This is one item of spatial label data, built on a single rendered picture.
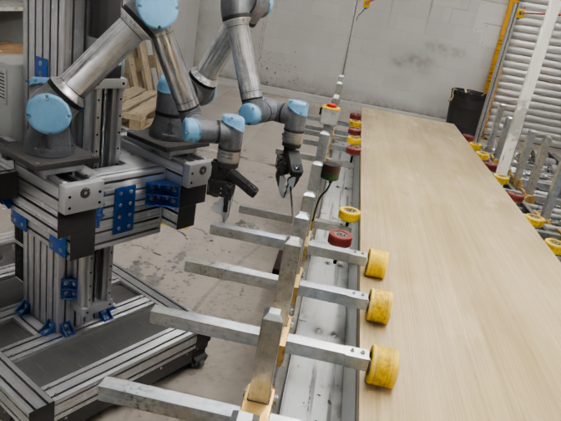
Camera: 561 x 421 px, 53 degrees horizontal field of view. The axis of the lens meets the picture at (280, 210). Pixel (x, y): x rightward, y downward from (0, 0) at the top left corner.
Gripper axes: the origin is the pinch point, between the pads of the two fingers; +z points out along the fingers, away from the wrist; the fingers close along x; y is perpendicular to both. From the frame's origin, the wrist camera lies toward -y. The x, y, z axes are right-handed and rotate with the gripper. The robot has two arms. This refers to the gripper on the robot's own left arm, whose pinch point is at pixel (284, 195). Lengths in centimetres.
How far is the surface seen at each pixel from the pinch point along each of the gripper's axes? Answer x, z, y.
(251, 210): 10.6, 8.6, 3.6
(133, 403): 52, -2, -114
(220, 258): -2, 92, 126
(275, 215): 2.0, 8.7, 0.5
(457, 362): -20, 2, -98
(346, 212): -21.8, 0.9, -10.3
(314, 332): -5, 30, -46
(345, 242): -13.5, 2.3, -34.1
